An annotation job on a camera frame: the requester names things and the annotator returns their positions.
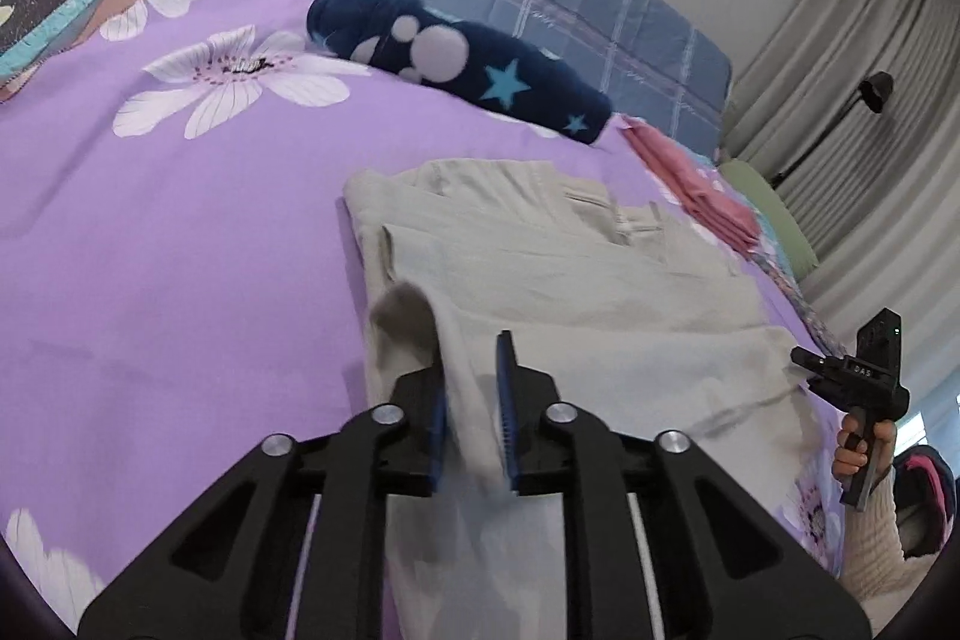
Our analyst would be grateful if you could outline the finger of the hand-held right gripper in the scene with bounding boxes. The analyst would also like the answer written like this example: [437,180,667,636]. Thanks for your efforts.
[790,346,833,378]

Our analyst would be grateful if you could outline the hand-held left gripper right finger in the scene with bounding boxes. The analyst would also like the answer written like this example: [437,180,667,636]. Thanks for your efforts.
[495,330,871,640]

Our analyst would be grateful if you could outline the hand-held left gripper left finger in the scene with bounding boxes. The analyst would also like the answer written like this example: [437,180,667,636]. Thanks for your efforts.
[77,366,451,640]

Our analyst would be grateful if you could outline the beige t-shirt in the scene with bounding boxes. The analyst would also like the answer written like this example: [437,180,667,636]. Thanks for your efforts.
[343,158,826,640]

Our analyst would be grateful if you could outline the person's right forearm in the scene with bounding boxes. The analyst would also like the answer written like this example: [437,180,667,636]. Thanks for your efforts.
[840,469,931,600]

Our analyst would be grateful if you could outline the pink folded clothes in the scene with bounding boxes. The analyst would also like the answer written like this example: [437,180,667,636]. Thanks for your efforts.
[621,115,762,257]

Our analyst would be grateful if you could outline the person's right hand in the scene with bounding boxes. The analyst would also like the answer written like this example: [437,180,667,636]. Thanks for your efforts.
[832,411,898,485]

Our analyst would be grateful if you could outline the floral patterned folded cloth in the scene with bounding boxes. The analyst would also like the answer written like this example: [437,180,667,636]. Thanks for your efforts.
[780,265,852,360]

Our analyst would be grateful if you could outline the grey pleated curtain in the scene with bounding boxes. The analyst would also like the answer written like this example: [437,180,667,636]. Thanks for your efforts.
[724,0,960,416]

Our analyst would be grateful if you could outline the green pillow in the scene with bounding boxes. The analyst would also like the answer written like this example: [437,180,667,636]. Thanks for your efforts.
[718,158,820,281]

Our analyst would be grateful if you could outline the black floor lamp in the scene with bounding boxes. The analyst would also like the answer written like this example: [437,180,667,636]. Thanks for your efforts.
[772,71,895,187]

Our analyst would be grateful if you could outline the purple floral bed sheet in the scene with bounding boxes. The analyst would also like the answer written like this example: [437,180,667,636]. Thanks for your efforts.
[0,0,856,640]

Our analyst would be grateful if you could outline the navy star-print fleece blanket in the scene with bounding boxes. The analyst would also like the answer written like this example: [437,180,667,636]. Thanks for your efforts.
[306,0,616,146]

